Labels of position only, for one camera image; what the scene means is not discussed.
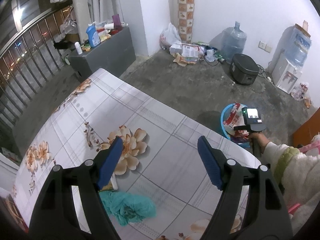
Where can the empty blue water jug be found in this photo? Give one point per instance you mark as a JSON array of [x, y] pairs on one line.
[[233, 42]]

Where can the orange wooden furniture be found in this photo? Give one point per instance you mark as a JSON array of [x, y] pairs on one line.
[[308, 130]]

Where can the pink plastic bag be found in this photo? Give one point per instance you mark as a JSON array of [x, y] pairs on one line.
[[312, 148]]

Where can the red white snack bag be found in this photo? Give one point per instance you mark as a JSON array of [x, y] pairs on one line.
[[231, 117]]

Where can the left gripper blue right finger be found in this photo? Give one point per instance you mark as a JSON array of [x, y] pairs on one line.
[[266, 215]]

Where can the black rice cooker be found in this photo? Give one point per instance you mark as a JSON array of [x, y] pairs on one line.
[[243, 69]]

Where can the teal plastic bag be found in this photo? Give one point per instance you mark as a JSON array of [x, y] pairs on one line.
[[126, 207]]

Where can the right hand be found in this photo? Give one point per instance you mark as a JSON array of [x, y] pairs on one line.
[[258, 141]]

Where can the purple cup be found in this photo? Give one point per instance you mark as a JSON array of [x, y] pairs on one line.
[[117, 22]]

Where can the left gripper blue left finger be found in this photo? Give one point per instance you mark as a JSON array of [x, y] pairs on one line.
[[54, 215]]

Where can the dark grey cabinet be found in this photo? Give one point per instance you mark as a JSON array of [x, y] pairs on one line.
[[114, 55]]

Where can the white plastic bag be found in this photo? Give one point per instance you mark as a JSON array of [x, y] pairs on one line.
[[169, 36]]

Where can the floral plaid bed sheet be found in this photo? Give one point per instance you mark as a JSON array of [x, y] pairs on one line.
[[159, 158]]

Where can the pile of paper packaging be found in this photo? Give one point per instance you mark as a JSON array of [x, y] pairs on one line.
[[191, 54]]

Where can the white water dispenser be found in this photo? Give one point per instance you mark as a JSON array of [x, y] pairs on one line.
[[285, 75]]

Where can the tall patterned cardboard box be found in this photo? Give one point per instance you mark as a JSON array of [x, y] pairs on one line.
[[186, 19]]

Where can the small white bottle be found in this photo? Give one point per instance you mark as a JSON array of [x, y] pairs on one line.
[[78, 48]]

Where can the blue mesh trash basket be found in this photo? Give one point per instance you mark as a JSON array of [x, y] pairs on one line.
[[241, 137]]

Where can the blue detergent bottle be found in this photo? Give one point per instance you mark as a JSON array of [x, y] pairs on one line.
[[93, 36]]

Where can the white fleece sleeve forearm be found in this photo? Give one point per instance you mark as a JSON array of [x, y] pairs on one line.
[[299, 176]]

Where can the metal balcony railing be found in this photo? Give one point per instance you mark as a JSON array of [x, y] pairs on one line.
[[29, 61]]

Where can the wall power socket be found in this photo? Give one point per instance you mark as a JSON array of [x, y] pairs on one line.
[[265, 47]]

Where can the grey curtain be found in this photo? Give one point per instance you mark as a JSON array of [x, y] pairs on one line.
[[89, 11]]

